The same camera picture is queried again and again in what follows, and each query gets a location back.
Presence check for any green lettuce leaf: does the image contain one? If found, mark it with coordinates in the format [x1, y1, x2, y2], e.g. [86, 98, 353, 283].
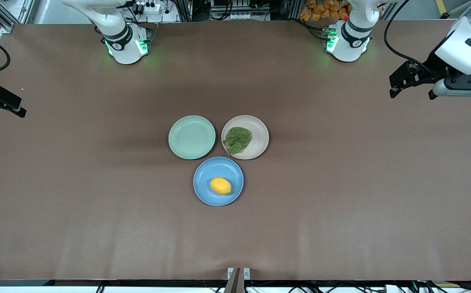
[223, 127, 253, 156]

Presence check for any yellow lemon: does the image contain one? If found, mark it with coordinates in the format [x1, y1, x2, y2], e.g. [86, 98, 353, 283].
[210, 177, 232, 195]

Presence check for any grey slanted bar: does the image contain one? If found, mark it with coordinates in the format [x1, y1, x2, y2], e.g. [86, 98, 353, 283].
[441, 0, 471, 19]

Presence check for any bag of oranges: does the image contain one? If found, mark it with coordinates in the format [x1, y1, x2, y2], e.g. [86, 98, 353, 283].
[299, 0, 351, 22]

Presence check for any beige plate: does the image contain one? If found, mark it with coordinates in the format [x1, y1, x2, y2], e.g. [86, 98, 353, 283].
[221, 115, 269, 160]

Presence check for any white power strip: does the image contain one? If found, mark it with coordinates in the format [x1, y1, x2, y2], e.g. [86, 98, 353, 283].
[131, 1, 161, 13]

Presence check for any electronics rack unit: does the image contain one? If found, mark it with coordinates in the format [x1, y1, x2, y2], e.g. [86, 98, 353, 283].
[210, 0, 269, 21]

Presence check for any green plate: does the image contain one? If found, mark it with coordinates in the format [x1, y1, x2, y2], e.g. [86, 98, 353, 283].
[168, 115, 217, 160]

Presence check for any blue plate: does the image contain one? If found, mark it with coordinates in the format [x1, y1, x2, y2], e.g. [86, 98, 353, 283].
[193, 156, 244, 207]

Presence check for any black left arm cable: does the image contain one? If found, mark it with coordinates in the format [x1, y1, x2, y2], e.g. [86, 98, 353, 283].
[383, 0, 427, 72]

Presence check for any black base cable bundle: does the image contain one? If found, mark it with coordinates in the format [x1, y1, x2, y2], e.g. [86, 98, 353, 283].
[298, 18, 329, 41]

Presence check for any brown stand post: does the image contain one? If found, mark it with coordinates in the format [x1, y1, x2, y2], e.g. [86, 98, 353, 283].
[224, 267, 245, 293]

